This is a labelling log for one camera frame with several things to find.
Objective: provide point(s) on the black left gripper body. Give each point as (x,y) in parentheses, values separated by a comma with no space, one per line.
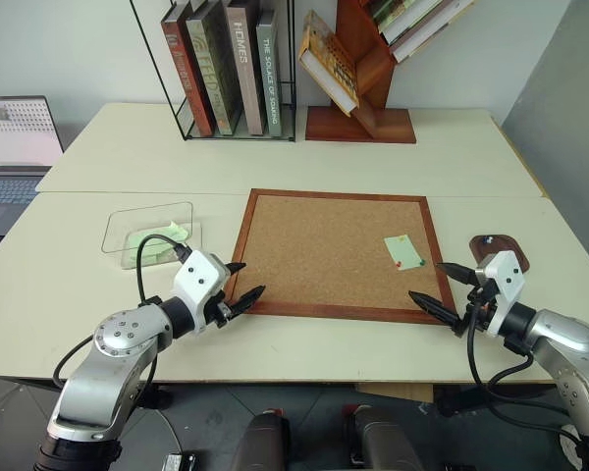
(221,311)

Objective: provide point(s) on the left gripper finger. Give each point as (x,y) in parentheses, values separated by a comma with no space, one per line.
(248,299)
(234,268)

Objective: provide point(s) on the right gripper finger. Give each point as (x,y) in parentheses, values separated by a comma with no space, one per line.
(459,273)
(434,306)

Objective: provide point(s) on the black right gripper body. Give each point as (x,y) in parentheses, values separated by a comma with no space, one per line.
(481,304)

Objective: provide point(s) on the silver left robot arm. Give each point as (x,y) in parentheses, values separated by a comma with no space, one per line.
(123,353)

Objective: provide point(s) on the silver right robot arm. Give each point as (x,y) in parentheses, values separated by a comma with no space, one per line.
(564,338)

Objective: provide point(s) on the pale green paper note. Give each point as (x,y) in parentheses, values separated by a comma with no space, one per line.
(403,252)

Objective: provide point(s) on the pale green note stack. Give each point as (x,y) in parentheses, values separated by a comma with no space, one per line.
(152,243)

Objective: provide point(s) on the wood framed cork board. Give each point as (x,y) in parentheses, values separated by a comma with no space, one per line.
(324,245)

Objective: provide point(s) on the small brown wooden dish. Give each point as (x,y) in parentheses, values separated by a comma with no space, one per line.
(515,245)

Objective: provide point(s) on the black table clamp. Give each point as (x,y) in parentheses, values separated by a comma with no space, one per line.
(154,397)

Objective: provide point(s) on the clear plastic tray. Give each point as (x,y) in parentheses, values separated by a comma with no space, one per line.
(127,221)

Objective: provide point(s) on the dark rounded shape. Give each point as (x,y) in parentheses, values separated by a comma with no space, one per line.
(265,441)
(378,441)

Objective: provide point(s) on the olive green patterned book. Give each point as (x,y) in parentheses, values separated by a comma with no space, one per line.
(216,73)

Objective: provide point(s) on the brown wooden tree bookshelf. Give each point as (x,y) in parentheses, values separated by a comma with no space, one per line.
(368,98)

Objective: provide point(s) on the grey green SOLACE book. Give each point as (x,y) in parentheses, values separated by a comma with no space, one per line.
(270,73)

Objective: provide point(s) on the red brown hardcover book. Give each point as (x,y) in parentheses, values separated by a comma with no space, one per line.
(186,73)

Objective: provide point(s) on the brown HOMES book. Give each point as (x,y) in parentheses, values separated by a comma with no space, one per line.
(245,64)

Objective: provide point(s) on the yellow patterned book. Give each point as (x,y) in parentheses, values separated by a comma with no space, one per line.
(326,64)

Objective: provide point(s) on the books on wooden shelf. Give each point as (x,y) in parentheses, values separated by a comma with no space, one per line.
(432,36)

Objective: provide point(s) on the grey open laptop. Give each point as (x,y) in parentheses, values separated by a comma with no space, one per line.
(10,147)

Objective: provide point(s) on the green cover book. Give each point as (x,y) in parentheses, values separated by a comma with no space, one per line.
(392,12)

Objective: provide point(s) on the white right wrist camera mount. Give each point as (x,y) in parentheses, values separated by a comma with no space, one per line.
(505,275)

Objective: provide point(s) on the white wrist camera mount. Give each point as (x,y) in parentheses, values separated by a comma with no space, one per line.
(196,275)
(505,275)

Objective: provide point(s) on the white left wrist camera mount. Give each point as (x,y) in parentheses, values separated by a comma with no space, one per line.
(196,275)

